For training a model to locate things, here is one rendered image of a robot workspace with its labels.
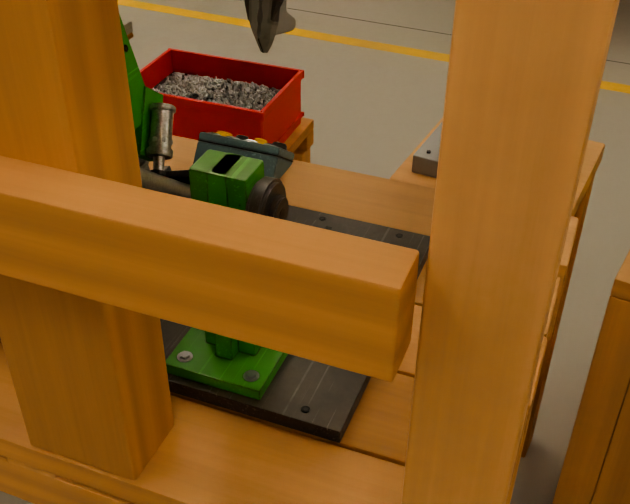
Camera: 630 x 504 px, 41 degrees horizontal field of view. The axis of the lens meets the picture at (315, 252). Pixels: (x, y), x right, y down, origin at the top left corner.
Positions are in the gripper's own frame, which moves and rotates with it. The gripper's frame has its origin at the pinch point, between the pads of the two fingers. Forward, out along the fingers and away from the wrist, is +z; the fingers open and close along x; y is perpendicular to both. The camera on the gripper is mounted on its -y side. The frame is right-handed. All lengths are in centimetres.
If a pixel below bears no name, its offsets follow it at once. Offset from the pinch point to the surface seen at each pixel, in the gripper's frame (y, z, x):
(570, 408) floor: 106, 88, -1
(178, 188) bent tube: -19.0, 21.2, -7.0
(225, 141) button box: -2.3, 16.2, 5.8
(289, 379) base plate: -21, 40, -37
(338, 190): 9.6, 22.6, -10.2
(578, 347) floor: 126, 78, 10
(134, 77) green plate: -24.0, 5.8, -2.8
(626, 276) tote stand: 44, 34, -44
